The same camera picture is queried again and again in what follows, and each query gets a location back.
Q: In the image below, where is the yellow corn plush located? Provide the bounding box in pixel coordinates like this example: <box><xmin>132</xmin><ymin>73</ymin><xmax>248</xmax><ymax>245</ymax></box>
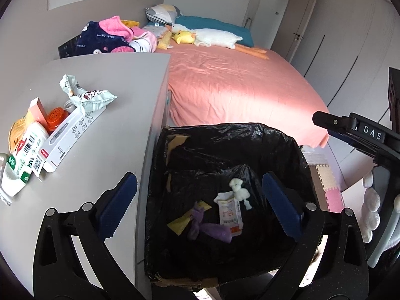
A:
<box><xmin>158</xmin><ymin>31</ymin><xmax>174</xmax><ymax>51</ymax></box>

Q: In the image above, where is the white door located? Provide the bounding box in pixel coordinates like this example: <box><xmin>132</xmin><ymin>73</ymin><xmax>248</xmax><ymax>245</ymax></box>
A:
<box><xmin>270</xmin><ymin>0</ymin><xmax>319</xmax><ymax>66</ymax></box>

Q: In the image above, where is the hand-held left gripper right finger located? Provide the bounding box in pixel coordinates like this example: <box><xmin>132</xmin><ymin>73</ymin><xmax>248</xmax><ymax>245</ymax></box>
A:
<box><xmin>250</xmin><ymin>172</ymin><xmax>369</xmax><ymax>300</ymax></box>

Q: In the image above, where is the bed with pink sheet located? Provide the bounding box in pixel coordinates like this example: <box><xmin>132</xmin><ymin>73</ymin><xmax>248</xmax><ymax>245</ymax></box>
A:
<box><xmin>154</xmin><ymin>22</ymin><xmax>330</xmax><ymax>149</ymax></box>

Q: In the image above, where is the white and orange packet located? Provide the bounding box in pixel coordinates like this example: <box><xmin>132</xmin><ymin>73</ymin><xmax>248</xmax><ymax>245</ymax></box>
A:
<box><xmin>214</xmin><ymin>192</ymin><xmax>244</xmax><ymax>236</ymax></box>

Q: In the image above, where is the white goose plush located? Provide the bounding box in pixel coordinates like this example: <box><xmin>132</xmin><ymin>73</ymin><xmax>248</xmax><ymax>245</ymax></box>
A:
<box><xmin>167</xmin><ymin>23</ymin><xmax>269</xmax><ymax>61</ymax></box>

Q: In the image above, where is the person's right hand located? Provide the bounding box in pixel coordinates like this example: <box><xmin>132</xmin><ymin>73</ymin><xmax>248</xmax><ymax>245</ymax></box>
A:
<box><xmin>361</xmin><ymin>167</ymin><xmax>382</xmax><ymax>244</ymax></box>

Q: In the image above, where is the purple plastic glove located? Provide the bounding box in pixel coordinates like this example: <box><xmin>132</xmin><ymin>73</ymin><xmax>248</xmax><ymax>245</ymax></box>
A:
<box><xmin>187</xmin><ymin>201</ymin><xmax>233</xmax><ymax>243</ymax></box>

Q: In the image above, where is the long white cardboard box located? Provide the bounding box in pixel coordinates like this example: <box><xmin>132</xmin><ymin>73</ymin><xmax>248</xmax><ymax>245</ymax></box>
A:
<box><xmin>40</xmin><ymin>108</ymin><xmax>108</xmax><ymax>173</ymax></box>

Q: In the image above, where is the white and pink striped cloth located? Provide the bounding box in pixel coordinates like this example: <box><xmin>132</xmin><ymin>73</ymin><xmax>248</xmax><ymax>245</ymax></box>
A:
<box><xmin>129</xmin><ymin>29</ymin><xmax>158</xmax><ymax>53</ymax></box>

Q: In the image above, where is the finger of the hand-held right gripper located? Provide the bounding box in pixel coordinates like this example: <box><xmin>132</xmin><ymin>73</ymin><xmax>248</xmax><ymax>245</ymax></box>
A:
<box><xmin>312</xmin><ymin>110</ymin><xmax>357</xmax><ymax>147</ymax></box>

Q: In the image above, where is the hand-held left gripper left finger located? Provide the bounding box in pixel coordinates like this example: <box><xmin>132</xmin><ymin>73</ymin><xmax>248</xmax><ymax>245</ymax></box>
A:
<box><xmin>32</xmin><ymin>172</ymin><xmax>147</xmax><ymax>300</ymax></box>

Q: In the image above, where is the black panel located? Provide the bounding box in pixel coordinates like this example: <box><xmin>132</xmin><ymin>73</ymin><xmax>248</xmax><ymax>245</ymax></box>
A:
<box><xmin>58</xmin><ymin>35</ymin><xmax>82</xmax><ymax>59</ymax></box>

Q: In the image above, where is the yellow duck plush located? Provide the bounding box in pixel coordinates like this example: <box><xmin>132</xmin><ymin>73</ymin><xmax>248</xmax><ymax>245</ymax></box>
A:
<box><xmin>171</xmin><ymin>29</ymin><xmax>196</xmax><ymax>45</ymax></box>

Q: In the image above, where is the navy fleece garment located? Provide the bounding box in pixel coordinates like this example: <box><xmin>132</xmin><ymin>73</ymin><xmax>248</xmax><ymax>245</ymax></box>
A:
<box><xmin>73</xmin><ymin>21</ymin><xmax>135</xmax><ymax>55</ymax></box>

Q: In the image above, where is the bin with black bag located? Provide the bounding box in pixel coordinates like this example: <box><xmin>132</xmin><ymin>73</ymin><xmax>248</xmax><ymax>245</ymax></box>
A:
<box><xmin>145</xmin><ymin>123</ymin><xmax>317</xmax><ymax>289</ymax></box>

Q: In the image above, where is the crumpled white tissue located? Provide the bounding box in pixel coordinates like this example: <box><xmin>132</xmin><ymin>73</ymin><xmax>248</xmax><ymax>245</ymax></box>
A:
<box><xmin>229</xmin><ymin>178</ymin><xmax>252</xmax><ymax>210</ymax></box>

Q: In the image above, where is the dark wooden furniture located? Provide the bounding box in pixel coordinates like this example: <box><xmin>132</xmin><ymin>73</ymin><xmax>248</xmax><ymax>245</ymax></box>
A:
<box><xmin>387</xmin><ymin>67</ymin><xmax>400</xmax><ymax>129</ymax></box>

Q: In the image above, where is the pink fleece garment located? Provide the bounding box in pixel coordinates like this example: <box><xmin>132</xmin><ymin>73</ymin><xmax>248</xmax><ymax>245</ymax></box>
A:
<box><xmin>99</xmin><ymin>15</ymin><xmax>149</xmax><ymax>43</ymax></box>

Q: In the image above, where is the pink foam mat tile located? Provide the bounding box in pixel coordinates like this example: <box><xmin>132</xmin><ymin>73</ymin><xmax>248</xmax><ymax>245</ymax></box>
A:
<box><xmin>325</xmin><ymin>187</ymin><xmax>346</xmax><ymax>214</ymax></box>

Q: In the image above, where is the yellow snack packet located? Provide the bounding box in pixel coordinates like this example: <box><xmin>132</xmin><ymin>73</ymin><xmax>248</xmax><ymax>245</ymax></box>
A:
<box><xmin>8</xmin><ymin>117</ymin><xmax>35</xmax><ymax>154</ymax></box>

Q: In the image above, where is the small pink box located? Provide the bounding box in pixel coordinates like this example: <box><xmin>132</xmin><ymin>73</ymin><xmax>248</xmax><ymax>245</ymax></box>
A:
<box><xmin>27</xmin><ymin>97</ymin><xmax>47</xmax><ymax>122</ymax></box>

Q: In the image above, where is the beige foam mat tile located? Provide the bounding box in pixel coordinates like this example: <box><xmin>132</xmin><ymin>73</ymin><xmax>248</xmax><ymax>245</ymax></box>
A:
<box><xmin>315</xmin><ymin>162</ymin><xmax>340</xmax><ymax>192</ymax></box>

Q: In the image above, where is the white snack wrapper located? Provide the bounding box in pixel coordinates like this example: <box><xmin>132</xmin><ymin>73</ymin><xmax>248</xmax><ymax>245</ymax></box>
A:
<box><xmin>59</xmin><ymin>74</ymin><xmax>118</xmax><ymax>113</ymax></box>

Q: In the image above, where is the yellow paper wrapper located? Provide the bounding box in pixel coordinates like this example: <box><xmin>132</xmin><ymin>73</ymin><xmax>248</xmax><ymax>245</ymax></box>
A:
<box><xmin>167</xmin><ymin>200</ymin><xmax>211</xmax><ymax>236</ymax></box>

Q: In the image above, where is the white drink carton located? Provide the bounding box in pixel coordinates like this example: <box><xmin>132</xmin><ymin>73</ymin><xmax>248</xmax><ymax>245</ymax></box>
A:
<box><xmin>12</xmin><ymin>121</ymin><xmax>50</xmax><ymax>180</ymax></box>

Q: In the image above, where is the white and green pouch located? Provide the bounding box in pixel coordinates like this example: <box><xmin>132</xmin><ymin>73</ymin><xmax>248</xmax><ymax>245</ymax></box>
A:
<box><xmin>0</xmin><ymin>152</ymin><xmax>32</xmax><ymax>206</ymax></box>

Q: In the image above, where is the teal pillow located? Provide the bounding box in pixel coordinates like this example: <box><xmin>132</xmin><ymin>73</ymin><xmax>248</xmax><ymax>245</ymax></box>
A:
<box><xmin>173</xmin><ymin>15</ymin><xmax>254</xmax><ymax>47</ymax></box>

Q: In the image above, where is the white printed pillow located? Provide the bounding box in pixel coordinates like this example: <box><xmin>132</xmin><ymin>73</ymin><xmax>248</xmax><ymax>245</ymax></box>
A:
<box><xmin>142</xmin><ymin>25</ymin><xmax>171</xmax><ymax>38</ymax></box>

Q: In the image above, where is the orange plastic bottle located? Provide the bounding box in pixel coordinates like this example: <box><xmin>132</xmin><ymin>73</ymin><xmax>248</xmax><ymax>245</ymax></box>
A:
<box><xmin>46</xmin><ymin>107</ymin><xmax>69</xmax><ymax>132</ymax></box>

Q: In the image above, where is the grey patterned pillow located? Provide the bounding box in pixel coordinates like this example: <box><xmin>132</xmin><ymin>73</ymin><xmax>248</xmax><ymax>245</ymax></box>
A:
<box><xmin>144</xmin><ymin>4</ymin><xmax>183</xmax><ymax>26</ymax></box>

